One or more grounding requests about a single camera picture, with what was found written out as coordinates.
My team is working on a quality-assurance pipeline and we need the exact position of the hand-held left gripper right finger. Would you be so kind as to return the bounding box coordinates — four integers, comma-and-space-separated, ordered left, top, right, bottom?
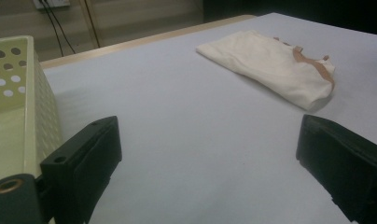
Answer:
296, 114, 377, 224

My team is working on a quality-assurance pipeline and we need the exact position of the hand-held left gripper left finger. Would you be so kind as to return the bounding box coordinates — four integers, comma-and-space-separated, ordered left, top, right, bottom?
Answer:
39, 115, 123, 224

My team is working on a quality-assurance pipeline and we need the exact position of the pale green perforated plastic basket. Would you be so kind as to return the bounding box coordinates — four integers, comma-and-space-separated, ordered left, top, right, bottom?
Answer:
0, 35, 63, 185

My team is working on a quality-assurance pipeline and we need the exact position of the white garment with brown trim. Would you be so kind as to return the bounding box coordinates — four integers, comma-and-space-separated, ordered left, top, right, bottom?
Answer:
195, 29, 336, 112

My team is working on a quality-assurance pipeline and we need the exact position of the white table mat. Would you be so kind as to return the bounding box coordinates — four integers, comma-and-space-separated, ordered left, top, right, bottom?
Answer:
41, 12, 377, 224

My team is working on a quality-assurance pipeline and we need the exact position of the black power cable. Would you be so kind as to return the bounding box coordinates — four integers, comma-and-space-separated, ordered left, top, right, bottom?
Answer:
41, 0, 65, 58
46, 2, 77, 55

